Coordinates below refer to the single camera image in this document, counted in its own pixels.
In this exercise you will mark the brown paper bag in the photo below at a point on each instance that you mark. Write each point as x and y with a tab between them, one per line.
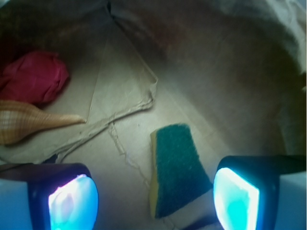
227	68

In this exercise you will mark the green and yellow sponge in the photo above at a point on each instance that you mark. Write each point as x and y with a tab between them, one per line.
178	175

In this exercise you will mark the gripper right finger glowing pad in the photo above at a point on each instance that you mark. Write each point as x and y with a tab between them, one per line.
261	192

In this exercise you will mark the orange striped conch shell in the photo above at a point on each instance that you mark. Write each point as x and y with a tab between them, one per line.
19	120

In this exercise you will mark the red crumpled object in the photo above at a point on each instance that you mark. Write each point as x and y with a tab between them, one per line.
36	78

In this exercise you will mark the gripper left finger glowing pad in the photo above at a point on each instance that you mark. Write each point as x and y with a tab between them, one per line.
47	197

